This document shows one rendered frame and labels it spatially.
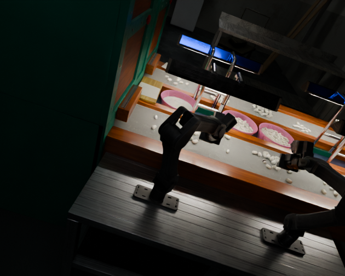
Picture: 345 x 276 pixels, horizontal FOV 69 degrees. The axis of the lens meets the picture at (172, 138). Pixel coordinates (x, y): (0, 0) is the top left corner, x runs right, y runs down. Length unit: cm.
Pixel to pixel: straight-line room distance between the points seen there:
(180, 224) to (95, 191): 37
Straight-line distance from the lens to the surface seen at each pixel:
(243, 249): 116
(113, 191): 110
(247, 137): 165
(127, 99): 134
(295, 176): 163
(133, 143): 120
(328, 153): 225
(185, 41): 185
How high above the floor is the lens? 151
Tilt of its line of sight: 34 degrees down
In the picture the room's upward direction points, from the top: 22 degrees clockwise
